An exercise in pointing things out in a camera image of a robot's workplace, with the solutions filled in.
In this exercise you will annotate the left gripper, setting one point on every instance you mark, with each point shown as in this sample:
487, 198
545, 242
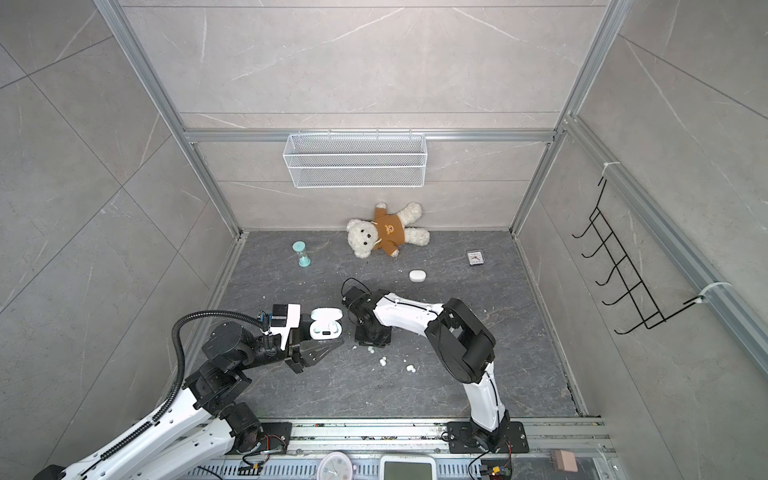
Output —
297, 352

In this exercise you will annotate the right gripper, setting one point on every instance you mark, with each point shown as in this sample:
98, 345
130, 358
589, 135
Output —
361, 341

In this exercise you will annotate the green earbud charging case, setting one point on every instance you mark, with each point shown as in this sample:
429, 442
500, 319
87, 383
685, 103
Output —
325, 323

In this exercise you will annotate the white earbud charging case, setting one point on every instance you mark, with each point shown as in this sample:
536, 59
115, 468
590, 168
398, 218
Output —
417, 275

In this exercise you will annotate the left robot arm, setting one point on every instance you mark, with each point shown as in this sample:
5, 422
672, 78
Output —
202, 417

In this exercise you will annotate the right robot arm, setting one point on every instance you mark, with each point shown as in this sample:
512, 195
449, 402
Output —
463, 345

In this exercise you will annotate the white teddy bear brown shirt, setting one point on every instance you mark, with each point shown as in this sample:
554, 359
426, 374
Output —
387, 232

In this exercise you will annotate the small square clock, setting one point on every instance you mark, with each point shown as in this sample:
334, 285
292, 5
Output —
475, 258

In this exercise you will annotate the pink block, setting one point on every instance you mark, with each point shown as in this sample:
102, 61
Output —
564, 461

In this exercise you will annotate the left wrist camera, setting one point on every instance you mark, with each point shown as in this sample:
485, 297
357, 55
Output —
282, 320

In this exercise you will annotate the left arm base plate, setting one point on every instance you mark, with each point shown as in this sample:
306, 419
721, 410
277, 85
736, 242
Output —
273, 437

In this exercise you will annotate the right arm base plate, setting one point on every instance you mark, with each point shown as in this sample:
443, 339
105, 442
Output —
468, 438

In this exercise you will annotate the white wire mesh basket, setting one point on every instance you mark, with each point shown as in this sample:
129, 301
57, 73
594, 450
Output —
360, 160

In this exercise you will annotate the black wall hook rack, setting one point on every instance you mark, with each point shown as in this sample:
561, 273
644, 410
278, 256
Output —
625, 271

